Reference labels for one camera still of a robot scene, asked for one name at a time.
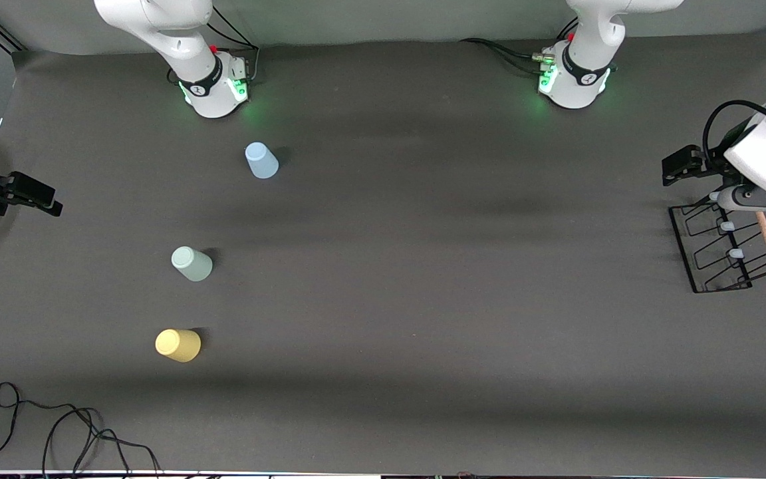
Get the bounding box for pale green plastic cup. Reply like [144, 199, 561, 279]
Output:
[171, 245, 213, 282]

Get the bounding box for dark grey table mat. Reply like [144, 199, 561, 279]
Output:
[0, 27, 766, 474]

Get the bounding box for light blue plastic cup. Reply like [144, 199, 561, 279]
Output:
[245, 142, 280, 180]

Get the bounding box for loose thin black cable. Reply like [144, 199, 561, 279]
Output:
[0, 382, 161, 474]

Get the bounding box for black left arm base cables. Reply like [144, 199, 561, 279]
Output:
[459, 19, 580, 75]

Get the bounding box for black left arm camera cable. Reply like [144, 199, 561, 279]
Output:
[702, 100, 766, 175]

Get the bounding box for yellow plastic cup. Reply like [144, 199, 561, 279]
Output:
[155, 328, 202, 363]

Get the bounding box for black floor rail strip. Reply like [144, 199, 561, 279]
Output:
[0, 9, 26, 52]

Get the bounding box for black right arm base cables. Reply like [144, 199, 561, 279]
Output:
[207, 5, 261, 86]

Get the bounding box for black arm base cables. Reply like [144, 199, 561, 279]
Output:
[207, 5, 261, 86]
[459, 19, 580, 75]

